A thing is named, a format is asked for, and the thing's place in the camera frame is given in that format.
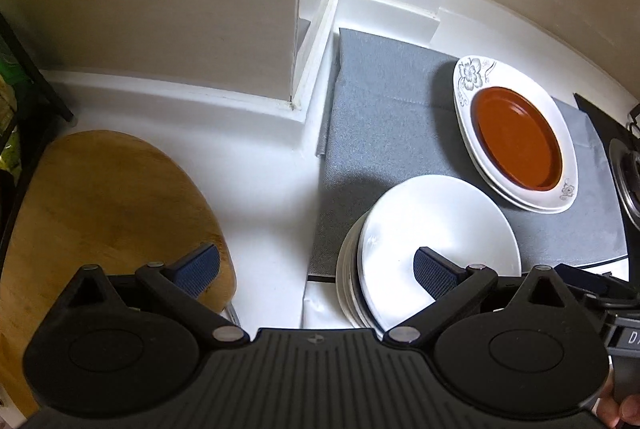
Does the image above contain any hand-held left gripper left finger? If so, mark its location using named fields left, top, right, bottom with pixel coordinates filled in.
left=50, top=243, right=251, bottom=350

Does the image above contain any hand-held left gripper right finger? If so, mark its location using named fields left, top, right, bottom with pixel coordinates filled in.
left=382, top=246, right=588, bottom=350

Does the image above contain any stack of white plates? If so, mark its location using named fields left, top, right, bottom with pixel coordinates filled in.
left=356, top=174, right=523, bottom=333

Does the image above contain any cream white bowl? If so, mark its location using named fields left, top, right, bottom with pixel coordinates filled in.
left=342, top=209, right=382, bottom=331
left=335, top=226, right=362, bottom=326

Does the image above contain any white square floral plate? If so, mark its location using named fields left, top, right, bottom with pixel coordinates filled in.
left=452, top=54, right=580, bottom=206
left=452, top=89, right=577, bottom=214

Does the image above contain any brown round plate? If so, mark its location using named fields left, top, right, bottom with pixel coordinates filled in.
left=469, top=86, right=565, bottom=191

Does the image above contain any person's right hand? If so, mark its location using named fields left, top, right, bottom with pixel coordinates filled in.
left=597, top=386, right=640, bottom=429

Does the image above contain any round wooden cutting board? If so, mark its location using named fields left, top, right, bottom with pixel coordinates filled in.
left=0, top=130, right=238, bottom=416

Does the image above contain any grey table mat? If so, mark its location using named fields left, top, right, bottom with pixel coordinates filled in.
left=307, top=27, right=629, bottom=278

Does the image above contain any steel gas burner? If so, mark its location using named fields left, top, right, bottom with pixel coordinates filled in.
left=609, top=138, right=640, bottom=231

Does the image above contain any green yellow packet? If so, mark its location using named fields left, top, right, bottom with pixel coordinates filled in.
left=0, top=34, right=22, bottom=177

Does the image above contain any black storage rack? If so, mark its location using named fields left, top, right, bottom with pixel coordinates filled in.
left=0, top=11, right=76, bottom=260

